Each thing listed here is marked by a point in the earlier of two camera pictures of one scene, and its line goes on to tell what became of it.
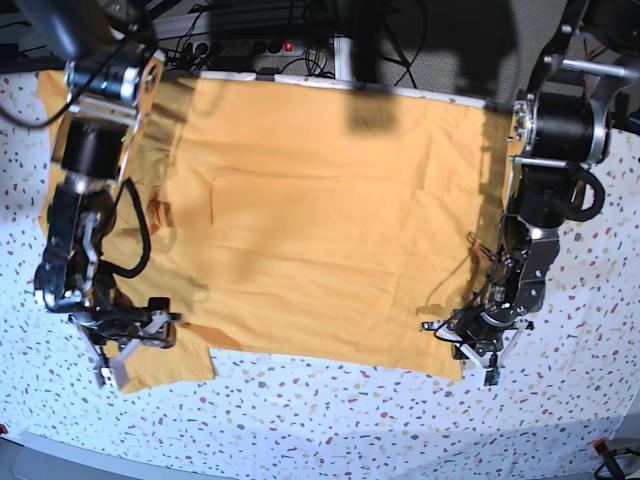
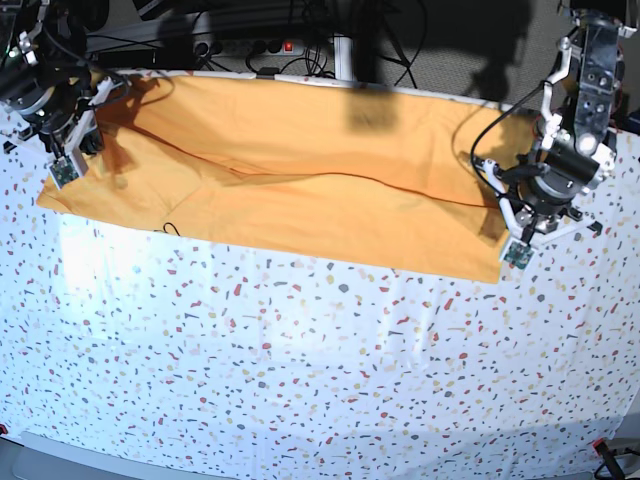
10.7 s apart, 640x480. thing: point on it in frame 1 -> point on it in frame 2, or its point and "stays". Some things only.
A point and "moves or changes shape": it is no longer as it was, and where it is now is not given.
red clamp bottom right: [611, 467] stays
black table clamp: [267, 73] stays
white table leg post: [343, 57] stays
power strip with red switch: [244, 48] stays
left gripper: [113, 335] -> [62, 113]
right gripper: [489, 344] -> [539, 196]
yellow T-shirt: [306, 220] moves or changes shape
